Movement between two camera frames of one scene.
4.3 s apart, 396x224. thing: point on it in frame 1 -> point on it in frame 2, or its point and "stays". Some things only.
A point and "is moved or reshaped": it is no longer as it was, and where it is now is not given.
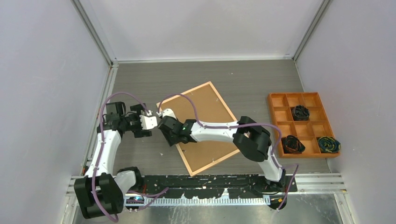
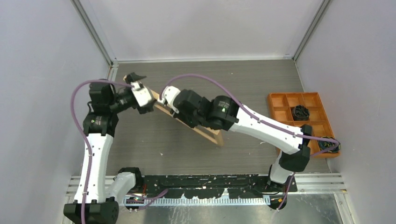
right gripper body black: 171,139 -> 192,120
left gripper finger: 137,108 -> 133,77
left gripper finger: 144,133 -> 146,108
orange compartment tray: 302,115 stays
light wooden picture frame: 210,108 is moved or reshaped
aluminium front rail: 307,184 stays
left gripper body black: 132,122 -> 123,101
